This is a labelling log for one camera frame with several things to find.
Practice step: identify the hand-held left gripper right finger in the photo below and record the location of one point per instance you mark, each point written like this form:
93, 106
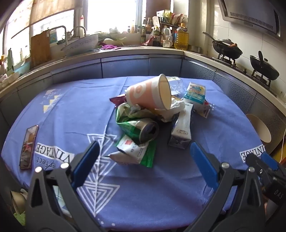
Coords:
203, 165

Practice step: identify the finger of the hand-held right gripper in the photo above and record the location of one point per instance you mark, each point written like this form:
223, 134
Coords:
257, 166
269, 160

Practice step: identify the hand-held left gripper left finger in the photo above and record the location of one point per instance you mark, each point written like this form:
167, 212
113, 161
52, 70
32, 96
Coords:
86, 165

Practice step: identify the beige waste bin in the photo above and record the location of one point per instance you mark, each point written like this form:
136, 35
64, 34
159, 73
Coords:
259, 129

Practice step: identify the white milk carton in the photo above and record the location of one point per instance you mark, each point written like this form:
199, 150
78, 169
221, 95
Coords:
181, 127

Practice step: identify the green white snack packet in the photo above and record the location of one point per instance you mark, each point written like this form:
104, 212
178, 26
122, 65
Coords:
138, 154

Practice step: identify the crushed green can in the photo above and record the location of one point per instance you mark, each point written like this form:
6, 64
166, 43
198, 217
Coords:
134, 130

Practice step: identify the white plastic bag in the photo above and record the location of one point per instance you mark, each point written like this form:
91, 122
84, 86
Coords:
171, 110

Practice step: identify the maroon snack wrapper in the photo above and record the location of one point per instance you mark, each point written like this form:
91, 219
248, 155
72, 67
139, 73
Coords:
118, 100

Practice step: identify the blue white carton box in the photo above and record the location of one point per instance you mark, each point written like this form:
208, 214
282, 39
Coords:
194, 92

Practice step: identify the clear plastic bottle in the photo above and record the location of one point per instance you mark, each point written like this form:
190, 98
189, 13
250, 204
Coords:
177, 86

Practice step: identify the pink white paper cup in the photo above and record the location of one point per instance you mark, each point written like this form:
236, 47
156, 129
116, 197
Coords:
143, 91

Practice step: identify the blue printed tablecloth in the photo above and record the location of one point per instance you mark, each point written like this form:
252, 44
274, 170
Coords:
67, 111

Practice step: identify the smartphone with pink case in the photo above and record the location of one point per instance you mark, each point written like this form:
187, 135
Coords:
29, 147

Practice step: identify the black pan with lid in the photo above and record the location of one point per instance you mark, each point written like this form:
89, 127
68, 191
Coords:
264, 69

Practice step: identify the black gas stove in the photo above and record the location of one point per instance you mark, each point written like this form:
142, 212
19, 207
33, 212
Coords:
243, 67

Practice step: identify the blue grey kitchen cabinets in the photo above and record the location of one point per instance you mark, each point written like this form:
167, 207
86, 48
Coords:
125, 67

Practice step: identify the small steel bowl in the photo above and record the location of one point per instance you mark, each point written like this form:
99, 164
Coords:
194, 48

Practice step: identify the purple cloth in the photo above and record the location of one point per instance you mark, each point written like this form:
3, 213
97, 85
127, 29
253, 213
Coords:
108, 46

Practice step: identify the white patterned basin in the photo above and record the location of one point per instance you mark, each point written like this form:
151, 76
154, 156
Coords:
80, 44

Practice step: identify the wooden cutting board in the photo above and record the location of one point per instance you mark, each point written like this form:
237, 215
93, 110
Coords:
40, 49

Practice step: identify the white radish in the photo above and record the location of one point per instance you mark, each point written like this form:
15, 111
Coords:
109, 40

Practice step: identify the yellow cooking oil bottle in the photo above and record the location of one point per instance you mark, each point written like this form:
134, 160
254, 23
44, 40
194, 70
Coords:
181, 38

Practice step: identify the pale green plastic bottle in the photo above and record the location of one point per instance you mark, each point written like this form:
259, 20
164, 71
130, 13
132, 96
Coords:
10, 59

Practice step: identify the green onions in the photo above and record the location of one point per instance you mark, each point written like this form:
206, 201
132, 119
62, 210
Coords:
119, 38

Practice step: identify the white plastic jug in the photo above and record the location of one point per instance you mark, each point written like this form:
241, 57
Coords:
166, 35

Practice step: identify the steel kitchen faucet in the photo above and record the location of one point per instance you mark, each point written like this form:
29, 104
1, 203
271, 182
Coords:
58, 30

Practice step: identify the row of seasoning bottles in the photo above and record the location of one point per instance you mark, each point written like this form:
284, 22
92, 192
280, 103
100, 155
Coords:
143, 33

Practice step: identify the steel range hood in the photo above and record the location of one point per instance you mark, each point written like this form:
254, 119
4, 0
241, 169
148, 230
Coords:
250, 15

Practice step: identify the kitchen window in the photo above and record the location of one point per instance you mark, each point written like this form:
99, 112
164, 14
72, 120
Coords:
107, 15

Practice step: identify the pile of snack bags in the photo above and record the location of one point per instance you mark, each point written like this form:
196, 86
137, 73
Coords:
169, 16

